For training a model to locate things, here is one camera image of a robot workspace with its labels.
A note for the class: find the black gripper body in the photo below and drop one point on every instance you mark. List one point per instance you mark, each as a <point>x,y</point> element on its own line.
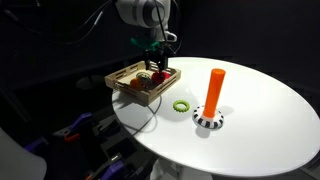
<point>156,54</point>

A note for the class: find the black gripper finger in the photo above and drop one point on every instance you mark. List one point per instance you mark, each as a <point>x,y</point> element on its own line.
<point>147,64</point>
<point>163,65</point>

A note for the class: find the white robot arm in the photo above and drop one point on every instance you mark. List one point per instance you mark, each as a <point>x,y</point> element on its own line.
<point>153,15</point>

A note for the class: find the wooden slatted crate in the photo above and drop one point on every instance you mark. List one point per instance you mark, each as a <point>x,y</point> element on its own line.
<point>120,80</point>

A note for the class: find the black white striped base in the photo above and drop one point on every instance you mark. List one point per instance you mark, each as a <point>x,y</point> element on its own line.
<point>210,123</point>

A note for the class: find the purple orange clamp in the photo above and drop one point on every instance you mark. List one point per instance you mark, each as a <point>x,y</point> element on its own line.
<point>73,134</point>

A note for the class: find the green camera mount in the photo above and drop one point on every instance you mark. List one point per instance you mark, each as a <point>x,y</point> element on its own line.
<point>146,44</point>

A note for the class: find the orange stacking post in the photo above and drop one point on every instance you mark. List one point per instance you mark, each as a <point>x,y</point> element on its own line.
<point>213,93</point>

